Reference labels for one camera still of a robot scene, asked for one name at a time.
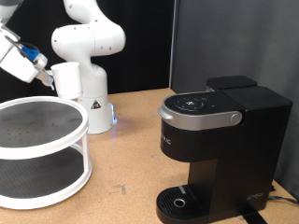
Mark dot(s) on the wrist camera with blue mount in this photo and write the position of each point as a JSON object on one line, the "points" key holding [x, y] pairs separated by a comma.
{"points": [[32, 54]]}

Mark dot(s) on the grey partition panel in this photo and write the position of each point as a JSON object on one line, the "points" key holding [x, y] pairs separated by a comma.
{"points": [[218, 37]]}

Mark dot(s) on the black tape strip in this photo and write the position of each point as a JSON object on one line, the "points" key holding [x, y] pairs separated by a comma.
{"points": [[252, 216]]}

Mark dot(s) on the white two-tier turntable rack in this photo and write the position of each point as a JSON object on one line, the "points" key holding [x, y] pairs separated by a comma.
{"points": [[37, 149]]}

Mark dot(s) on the black Keurig coffee machine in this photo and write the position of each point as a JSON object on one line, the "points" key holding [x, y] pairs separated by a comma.
{"points": [[243, 149]]}

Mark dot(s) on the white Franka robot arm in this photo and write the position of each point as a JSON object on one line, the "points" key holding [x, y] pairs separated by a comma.
{"points": [[90, 40]]}

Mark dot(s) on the black curtain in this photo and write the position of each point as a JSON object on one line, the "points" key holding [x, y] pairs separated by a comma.
{"points": [[146, 46]]}

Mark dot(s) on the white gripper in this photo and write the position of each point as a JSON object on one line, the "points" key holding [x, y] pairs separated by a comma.
{"points": [[17, 65]]}

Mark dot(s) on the black Keurig drip tray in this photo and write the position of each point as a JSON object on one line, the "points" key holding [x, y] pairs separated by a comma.
{"points": [[180, 202]]}

